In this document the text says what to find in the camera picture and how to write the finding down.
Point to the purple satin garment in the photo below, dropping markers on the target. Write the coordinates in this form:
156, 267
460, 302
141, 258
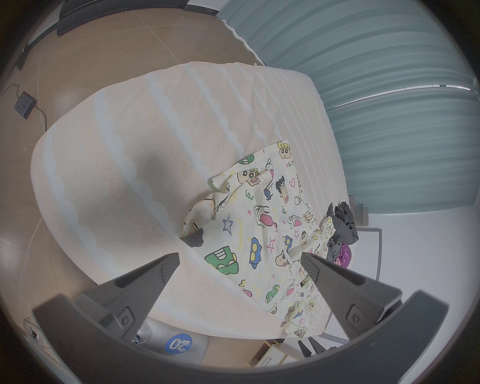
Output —
347, 257

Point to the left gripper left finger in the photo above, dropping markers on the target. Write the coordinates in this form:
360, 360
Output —
108, 307

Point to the blue-green curtain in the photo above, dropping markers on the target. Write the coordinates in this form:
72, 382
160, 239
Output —
356, 45
405, 157

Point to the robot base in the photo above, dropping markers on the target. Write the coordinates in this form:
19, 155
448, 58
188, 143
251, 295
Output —
157, 333

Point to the bed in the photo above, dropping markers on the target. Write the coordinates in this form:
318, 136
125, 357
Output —
131, 150

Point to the white wooden bedside table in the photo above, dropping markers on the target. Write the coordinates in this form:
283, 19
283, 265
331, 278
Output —
277, 352

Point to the black power adapter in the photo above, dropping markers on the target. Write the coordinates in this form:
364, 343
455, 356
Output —
24, 105

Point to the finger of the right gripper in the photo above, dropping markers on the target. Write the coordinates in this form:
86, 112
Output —
318, 345
305, 348

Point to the black chest of drawers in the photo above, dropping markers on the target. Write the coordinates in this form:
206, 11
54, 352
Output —
112, 15

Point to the white printed pyjama top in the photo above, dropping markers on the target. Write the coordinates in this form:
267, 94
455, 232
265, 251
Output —
262, 210

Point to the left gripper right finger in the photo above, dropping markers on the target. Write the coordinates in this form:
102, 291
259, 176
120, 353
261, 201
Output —
367, 307

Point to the black garment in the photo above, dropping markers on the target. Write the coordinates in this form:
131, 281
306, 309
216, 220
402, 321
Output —
345, 225

